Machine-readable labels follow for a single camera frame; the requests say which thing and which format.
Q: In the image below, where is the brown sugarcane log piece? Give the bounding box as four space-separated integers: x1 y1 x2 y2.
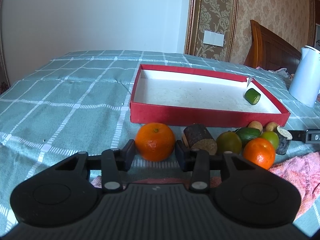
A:
182 124 217 155

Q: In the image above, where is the small orange tangerine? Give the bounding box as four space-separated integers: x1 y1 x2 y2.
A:
135 122 176 162

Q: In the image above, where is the green avocado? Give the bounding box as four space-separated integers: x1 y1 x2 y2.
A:
235 127 261 146

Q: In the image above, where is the red shallow cardboard box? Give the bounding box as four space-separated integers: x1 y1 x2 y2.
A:
130 64 290 127

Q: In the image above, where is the white electric kettle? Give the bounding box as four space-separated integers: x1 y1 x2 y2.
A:
289 46 320 108

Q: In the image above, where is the white wall switch panel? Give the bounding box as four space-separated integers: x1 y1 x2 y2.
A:
203 30 225 47

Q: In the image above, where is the pink towel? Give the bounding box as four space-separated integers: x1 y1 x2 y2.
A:
91 152 319 221

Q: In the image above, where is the green cucumber piece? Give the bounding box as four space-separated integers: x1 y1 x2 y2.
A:
244 88 261 105

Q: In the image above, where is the tan longan fruit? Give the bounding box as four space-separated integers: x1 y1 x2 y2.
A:
265 122 279 132
248 121 263 133

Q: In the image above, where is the green plaid bedsheet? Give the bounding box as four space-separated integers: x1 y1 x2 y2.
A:
1 50 319 234

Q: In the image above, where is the dark green round fruit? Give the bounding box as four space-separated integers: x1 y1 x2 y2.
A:
216 131 242 155

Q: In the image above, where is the large orange tangerine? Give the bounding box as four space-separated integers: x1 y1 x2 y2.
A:
242 138 276 170

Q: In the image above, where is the light green lime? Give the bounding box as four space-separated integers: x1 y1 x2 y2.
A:
260 131 279 150

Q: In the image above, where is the gold ornate wall frame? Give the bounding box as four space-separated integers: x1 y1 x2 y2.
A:
184 0 239 62

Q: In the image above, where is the brown wooden headboard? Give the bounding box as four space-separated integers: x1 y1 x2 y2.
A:
244 20 301 74

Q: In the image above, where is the dark sugarcane piece white end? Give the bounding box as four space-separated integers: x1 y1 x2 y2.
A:
276 126 293 155

